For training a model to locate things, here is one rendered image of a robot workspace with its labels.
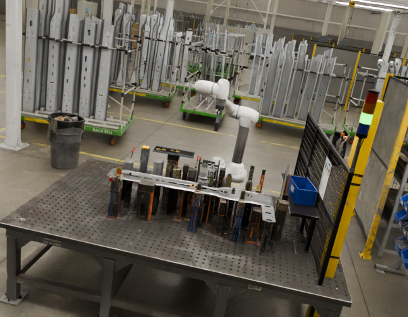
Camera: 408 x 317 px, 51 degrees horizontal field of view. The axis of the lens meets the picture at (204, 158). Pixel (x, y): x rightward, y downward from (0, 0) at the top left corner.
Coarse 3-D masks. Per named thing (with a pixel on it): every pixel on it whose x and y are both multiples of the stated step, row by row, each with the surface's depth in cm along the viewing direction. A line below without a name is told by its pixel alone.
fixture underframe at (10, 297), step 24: (24, 240) 319; (48, 240) 312; (24, 264) 344; (120, 264) 311; (144, 264) 305; (48, 288) 327; (72, 288) 325; (216, 288) 303; (240, 288) 300; (264, 288) 294; (144, 312) 318; (168, 312) 316; (216, 312) 307; (336, 312) 290
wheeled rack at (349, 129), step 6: (360, 72) 1026; (366, 72) 949; (378, 78) 968; (384, 78) 978; (360, 96) 966; (348, 108) 1068; (360, 114) 1065; (354, 120) 984; (348, 126) 1032; (354, 126) 1067; (348, 132) 1008; (354, 132) 1000
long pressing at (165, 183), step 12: (132, 180) 346; (144, 180) 349; (168, 180) 356; (180, 180) 360; (204, 192) 343; (216, 192) 346; (228, 192) 350; (240, 192) 354; (252, 192) 358; (264, 204) 339
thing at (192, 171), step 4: (192, 168) 370; (188, 172) 366; (192, 172) 365; (188, 176) 367; (192, 176) 366; (188, 180) 368; (192, 180) 367; (188, 192) 372; (184, 196) 373; (188, 196) 373; (184, 200) 374; (184, 204) 376; (184, 208) 376
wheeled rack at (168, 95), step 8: (152, 40) 1040; (160, 40) 1050; (168, 40) 1073; (176, 48) 1021; (144, 64) 1134; (112, 88) 1067; (120, 88) 1075; (128, 88) 1095; (136, 88) 1079; (176, 88) 1143; (144, 96) 1064; (152, 96) 1061; (160, 96) 1060; (168, 96) 1067; (168, 104) 1080
